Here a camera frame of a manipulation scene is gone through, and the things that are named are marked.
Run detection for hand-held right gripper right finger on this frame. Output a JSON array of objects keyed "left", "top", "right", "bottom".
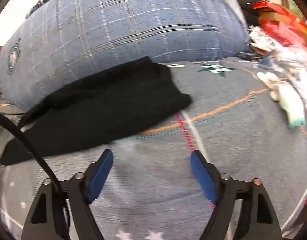
[{"left": 190, "top": 150, "right": 284, "bottom": 240}]

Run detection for black cable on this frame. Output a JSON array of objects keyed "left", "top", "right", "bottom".
[{"left": 0, "top": 110, "right": 71, "bottom": 240}]

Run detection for black pants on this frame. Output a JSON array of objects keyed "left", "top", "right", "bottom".
[{"left": 1, "top": 56, "right": 192, "bottom": 166}]

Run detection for white and mint cloth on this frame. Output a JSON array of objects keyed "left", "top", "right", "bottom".
[{"left": 257, "top": 71, "right": 307, "bottom": 128}]

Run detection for pile of assorted clothes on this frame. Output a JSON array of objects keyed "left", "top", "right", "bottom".
[{"left": 248, "top": 25, "right": 307, "bottom": 80}]

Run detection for red plastic bag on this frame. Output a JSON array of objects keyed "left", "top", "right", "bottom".
[{"left": 252, "top": 1, "right": 307, "bottom": 47}]

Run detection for blue plaid pillow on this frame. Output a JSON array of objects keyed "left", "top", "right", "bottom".
[{"left": 0, "top": 0, "right": 252, "bottom": 113}]

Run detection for grey printed bed sheet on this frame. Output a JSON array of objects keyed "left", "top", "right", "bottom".
[{"left": 0, "top": 57, "right": 307, "bottom": 240}]

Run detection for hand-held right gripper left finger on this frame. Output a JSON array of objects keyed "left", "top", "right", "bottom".
[{"left": 20, "top": 149, "right": 114, "bottom": 240}]

